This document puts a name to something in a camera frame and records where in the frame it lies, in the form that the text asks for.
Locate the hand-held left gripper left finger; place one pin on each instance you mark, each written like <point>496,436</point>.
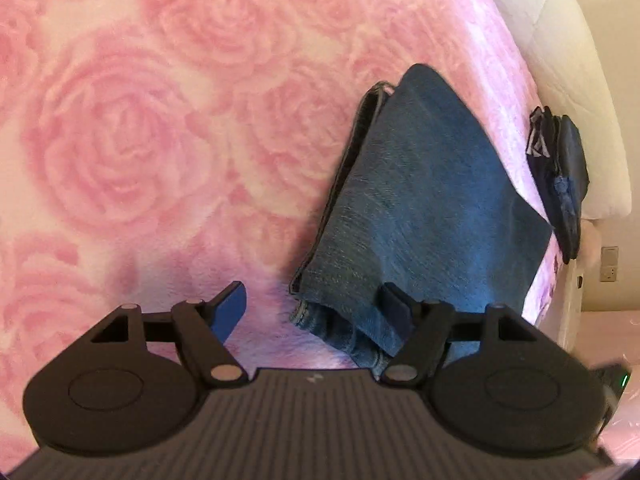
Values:
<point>230,310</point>

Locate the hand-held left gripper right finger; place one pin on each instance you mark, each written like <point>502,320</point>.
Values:
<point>396,316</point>

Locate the blue jeans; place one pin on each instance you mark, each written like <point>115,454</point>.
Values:
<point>430,200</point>

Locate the pink floral blanket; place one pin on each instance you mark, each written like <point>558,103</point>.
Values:
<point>175,135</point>

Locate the dark grey garment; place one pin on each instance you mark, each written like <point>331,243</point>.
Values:
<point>562,175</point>

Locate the white bed frame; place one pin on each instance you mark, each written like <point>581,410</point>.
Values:
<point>570,305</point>

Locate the beige wall socket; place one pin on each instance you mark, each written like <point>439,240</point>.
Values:
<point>610,264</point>

